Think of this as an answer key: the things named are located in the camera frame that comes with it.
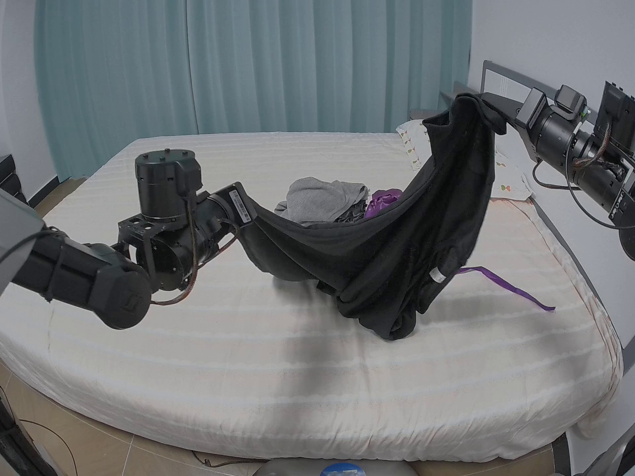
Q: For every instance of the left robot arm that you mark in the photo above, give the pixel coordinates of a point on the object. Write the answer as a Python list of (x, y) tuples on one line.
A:
[(74, 270)]

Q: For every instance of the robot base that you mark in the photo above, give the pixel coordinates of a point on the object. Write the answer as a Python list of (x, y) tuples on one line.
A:
[(342, 468)]

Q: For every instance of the grey garment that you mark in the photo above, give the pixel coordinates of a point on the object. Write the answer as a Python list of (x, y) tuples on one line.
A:
[(317, 196)]

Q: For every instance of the black T-shirt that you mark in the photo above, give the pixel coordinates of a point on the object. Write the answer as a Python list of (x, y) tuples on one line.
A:
[(397, 265)]

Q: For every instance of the purple garment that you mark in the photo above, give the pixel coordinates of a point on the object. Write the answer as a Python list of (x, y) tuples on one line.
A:
[(382, 201)]

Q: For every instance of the blue-green curtain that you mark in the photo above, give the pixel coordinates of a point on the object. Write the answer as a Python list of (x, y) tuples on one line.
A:
[(114, 67), (322, 47)]

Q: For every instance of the dark patterned garment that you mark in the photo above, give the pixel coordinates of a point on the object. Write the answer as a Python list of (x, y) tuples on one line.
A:
[(353, 213)]

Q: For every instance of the bed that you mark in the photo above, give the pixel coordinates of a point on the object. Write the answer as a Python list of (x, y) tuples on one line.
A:
[(198, 365)]

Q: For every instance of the black chest of drawers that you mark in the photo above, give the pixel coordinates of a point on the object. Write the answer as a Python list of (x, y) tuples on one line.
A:
[(10, 181)]

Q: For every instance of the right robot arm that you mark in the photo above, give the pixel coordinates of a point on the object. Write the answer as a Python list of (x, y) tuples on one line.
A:
[(595, 181)]

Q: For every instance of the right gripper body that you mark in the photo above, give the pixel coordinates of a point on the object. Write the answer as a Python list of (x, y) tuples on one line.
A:
[(558, 137)]

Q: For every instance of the white printed pillow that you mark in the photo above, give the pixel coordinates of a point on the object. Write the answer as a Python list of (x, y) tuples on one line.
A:
[(511, 181)]

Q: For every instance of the grey bedside table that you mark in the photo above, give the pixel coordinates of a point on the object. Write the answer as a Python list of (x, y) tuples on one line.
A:
[(459, 94)]

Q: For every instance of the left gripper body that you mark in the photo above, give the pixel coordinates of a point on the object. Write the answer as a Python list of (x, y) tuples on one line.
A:
[(218, 216)]

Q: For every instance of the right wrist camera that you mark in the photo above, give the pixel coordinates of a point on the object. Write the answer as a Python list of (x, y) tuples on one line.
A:
[(569, 99)]

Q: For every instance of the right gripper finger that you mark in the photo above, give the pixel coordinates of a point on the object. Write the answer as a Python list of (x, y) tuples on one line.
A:
[(503, 107)]

